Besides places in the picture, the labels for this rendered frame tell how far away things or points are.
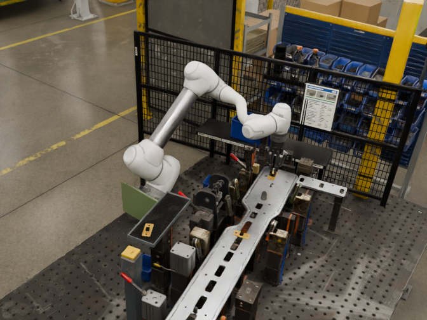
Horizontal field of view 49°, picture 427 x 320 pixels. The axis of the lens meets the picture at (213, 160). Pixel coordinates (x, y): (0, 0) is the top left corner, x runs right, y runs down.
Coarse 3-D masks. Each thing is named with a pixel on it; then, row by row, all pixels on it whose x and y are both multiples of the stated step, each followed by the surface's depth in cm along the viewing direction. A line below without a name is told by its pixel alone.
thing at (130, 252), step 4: (128, 248) 205; (132, 248) 205; (136, 248) 206; (124, 252) 203; (128, 252) 203; (132, 252) 204; (136, 252) 204; (124, 256) 202; (128, 256) 202; (132, 256) 202; (136, 256) 203
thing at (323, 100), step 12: (312, 84) 293; (312, 96) 296; (324, 96) 293; (336, 96) 290; (312, 108) 300; (324, 108) 297; (336, 108) 293; (300, 120) 308; (312, 120) 304; (324, 120) 301
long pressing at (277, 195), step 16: (288, 176) 286; (256, 192) 270; (272, 192) 271; (288, 192) 272; (256, 208) 258; (272, 208) 259; (240, 224) 246; (256, 224) 247; (224, 240) 236; (256, 240) 237; (208, 256) 226; (224, 256) 227; (240, 256) 227; (208, 272) 217; (224, 272) 218; (240, 272) 219; (192, 288) 209; (224, 288) 210; (176, 304) 201; (192, 304) 202; (208, 304) 202; (224, 304) 203
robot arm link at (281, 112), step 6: (276, 108) 245; (282, 108) 244; (288, 108) 245; (270, 114) 246; (276, 114) 245; (282, 114) 244; (288, 114) 245; (276, 120) 244; (282, 120) 245; (288, 120) 247; (276, 126) 244; (282, 126) 246; (288, 126) 250; (276, 132) 248; (282, 132) 250
